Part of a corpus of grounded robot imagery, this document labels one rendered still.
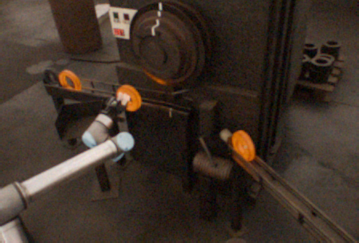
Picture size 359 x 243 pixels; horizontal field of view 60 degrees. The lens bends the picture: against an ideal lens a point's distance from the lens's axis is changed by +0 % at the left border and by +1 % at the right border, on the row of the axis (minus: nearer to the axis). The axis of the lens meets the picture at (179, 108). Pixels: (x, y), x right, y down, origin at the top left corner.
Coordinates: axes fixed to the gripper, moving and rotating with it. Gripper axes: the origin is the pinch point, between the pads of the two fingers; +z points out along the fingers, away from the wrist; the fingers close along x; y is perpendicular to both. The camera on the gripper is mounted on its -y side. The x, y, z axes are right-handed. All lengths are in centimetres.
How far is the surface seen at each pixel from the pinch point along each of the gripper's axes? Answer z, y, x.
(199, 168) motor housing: -12, -33, -46
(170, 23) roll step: 22, 38, -27
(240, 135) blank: -1, -7, -68
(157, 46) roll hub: 13.1, 29.9, -21.7
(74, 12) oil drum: 149, -69, 220
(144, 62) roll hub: 10.6, 18.5, -11.4
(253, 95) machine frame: 24, -4, -66
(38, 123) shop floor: -3, -87, 145
